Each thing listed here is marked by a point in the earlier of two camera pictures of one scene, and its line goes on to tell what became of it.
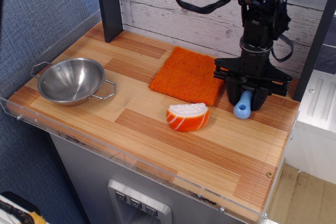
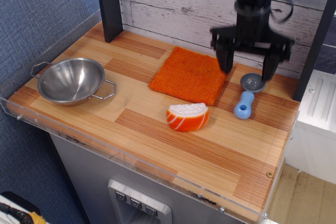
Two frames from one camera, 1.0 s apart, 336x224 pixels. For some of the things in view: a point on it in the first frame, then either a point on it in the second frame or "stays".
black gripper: [252, 70] → [252, 29]
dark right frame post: [317, 41] stays
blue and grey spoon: [242, 110] stays
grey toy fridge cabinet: [112, 190] stays
